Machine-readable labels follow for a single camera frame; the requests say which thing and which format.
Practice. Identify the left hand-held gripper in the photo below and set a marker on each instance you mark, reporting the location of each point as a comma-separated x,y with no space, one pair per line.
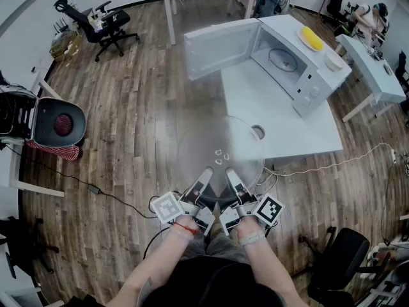
166,208

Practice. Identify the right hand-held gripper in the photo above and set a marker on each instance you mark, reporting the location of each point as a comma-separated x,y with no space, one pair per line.
269,210

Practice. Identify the clear glass plate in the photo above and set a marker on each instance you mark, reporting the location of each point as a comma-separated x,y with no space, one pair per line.
223,139

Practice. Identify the person's right forearm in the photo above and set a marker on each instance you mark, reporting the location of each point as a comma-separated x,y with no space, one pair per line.
268,264

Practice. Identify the person's left forearm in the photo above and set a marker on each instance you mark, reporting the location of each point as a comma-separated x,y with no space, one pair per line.
159,261

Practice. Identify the beige wristwatch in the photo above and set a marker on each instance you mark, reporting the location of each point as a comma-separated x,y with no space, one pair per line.
252,238

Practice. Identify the person's grey trousers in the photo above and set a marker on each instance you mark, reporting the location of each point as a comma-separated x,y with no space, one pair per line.
220,245

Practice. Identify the person's black shirt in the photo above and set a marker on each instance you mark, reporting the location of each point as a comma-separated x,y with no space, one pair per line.
207,283

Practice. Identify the black power adapter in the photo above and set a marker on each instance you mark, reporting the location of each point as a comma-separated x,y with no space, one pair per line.
94,189

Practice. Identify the white microwave oven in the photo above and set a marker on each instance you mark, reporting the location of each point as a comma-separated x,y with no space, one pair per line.
220,48

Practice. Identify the black office chair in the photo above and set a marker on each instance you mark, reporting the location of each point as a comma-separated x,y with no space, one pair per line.
96,27
19,238
345,261
336,2

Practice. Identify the red checkered cloth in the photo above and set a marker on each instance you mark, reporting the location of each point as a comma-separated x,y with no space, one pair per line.
57,150

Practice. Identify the white bowl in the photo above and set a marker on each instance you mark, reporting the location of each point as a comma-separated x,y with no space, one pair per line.
334,61

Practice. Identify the white plate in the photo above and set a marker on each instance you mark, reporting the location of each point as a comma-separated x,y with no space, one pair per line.
300,38

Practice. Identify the yellow corn cob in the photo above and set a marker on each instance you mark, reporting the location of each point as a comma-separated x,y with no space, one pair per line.
311,38

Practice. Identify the grey seat chair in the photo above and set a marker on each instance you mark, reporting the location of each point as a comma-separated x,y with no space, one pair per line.
51,120

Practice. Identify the white desk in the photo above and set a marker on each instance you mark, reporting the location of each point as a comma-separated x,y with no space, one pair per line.
377,75

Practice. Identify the cardboard box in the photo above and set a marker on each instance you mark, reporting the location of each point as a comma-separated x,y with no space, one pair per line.
65,48

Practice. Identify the black crate rack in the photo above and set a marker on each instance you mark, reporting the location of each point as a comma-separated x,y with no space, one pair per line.
14,114

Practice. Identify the black router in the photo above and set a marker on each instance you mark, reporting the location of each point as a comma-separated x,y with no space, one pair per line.
60,27

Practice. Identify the white frame table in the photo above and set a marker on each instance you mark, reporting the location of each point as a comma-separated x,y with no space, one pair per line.
38,189

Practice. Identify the white metal frame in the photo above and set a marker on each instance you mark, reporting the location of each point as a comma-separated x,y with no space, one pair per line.
383,267

